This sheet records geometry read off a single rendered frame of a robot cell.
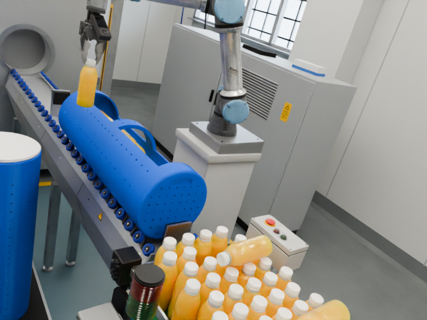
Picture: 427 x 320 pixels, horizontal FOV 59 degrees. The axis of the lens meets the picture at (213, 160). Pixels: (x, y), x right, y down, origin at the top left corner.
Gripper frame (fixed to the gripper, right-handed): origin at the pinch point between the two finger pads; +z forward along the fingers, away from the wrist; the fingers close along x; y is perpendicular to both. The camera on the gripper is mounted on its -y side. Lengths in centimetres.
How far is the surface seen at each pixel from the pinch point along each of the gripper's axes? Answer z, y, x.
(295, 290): 35, -104, -26
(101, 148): 28.9, -20.0, -1.1
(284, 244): 33, -88, -39
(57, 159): 57, 28, -1
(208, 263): 35, -85, -8
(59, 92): 36, 71, -12
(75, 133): 33.5, 5.5, 0.0
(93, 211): 57, -21, -1
